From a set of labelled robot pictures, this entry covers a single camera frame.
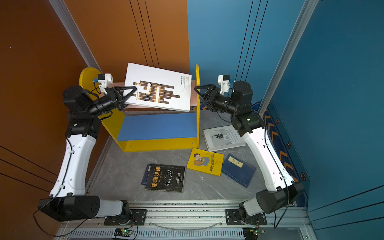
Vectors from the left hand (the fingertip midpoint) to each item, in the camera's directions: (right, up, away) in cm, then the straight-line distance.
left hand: (137, 90), depth 58 cm
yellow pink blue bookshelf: (-14, -16, +37) cm, 43 cm away
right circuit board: (+50, -66, +12) cm, 83 cm away
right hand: (+23, -1, +1) cm, 23 cm away
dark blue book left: (-7, -45, +28) cm, 54 cm away
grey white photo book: (+41, -22, +41) cm, 62 cm away
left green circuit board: (-12, -65, +13) cm, 68 cm away
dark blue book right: (+49, -41, +31) cm, 71 cm away
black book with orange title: (+6, -44, +27) cm, 52 cm away
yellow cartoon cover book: (+29, -36, +34) cm, 57 cm away
